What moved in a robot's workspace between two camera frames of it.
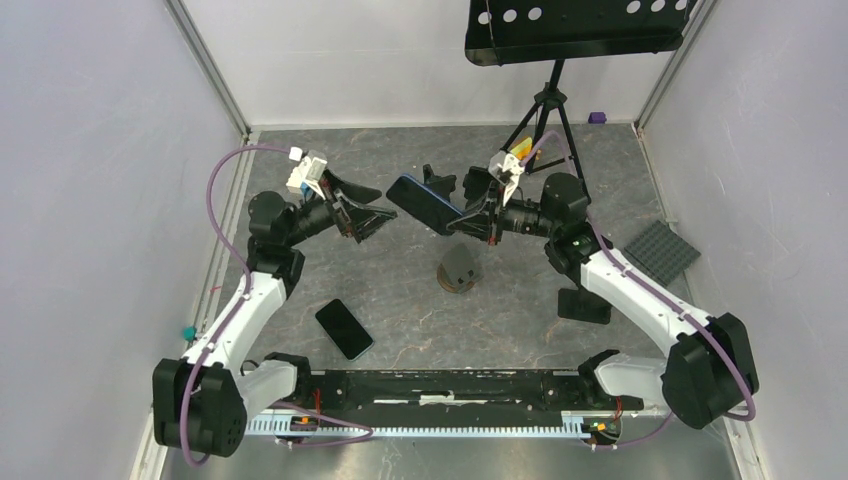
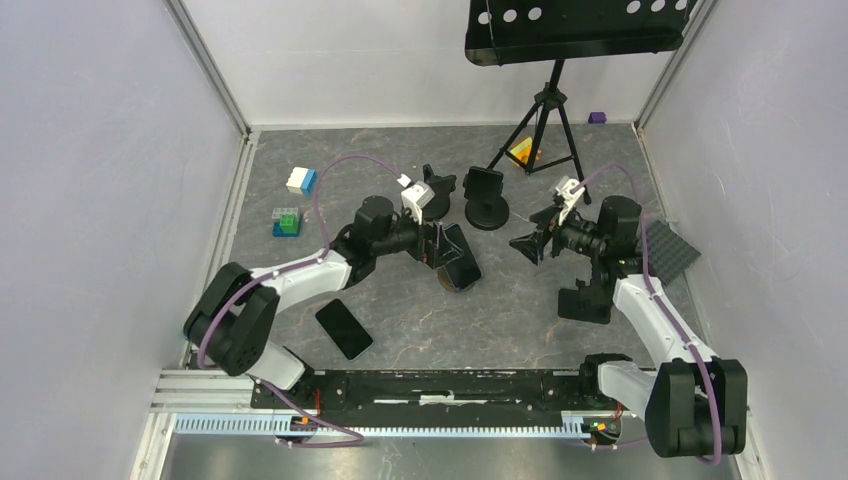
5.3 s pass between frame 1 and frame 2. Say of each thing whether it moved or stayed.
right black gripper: moved
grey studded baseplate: stayed
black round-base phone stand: stayed
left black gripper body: moved
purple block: stayed
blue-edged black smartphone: moved
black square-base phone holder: stayed
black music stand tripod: stayed
